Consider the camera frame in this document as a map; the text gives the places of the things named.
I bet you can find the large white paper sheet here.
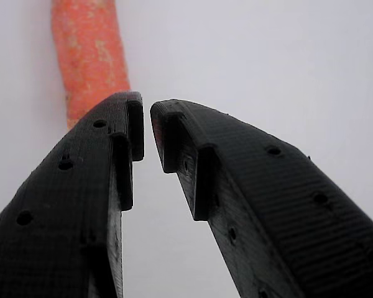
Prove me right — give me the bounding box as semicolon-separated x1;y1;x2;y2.
0;0;373;298

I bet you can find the small orange snack piece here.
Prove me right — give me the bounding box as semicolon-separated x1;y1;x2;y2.
50;0;132;132

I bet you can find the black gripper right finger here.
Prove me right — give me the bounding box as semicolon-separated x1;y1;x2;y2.
149;99;373;298

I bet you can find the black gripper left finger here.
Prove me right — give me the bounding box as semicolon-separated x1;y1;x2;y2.
0;91;145;298

